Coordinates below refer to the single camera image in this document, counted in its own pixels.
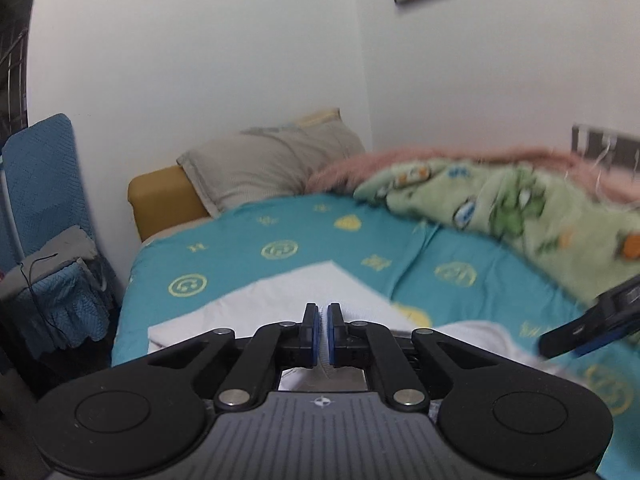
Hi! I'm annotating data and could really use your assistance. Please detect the white t-shirt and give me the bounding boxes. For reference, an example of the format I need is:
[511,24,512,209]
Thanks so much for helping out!
[147,259,576,394]

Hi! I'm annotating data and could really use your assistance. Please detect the blue folding chair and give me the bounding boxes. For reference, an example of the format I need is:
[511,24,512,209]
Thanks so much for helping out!
[0,112,117,361]

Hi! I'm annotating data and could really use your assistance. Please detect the green cartoon fleece blanket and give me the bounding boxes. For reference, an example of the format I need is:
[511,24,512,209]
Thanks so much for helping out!
[354,158,639,304]

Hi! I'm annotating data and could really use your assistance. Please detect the teal patterned bed sheet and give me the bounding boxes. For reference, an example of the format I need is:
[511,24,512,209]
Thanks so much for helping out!
[112,195,639,479]

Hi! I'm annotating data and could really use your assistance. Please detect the pink fluffy blanket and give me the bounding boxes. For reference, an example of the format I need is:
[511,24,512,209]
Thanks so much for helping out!
[305,145,640,206]

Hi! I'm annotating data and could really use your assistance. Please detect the grey pillow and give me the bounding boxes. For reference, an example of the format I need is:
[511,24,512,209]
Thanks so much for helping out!
[177,108,364,218]

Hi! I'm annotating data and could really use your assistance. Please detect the yellow headboard cushion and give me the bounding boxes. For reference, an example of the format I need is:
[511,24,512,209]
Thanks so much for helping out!
[127,165,209,242]

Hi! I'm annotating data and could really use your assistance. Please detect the grey cloth on chair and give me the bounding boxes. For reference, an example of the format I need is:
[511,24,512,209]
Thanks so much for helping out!
[1,226,100,301]

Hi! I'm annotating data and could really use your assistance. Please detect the black cable on chair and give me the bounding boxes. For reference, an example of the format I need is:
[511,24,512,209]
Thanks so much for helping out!
[19,253,64,356]

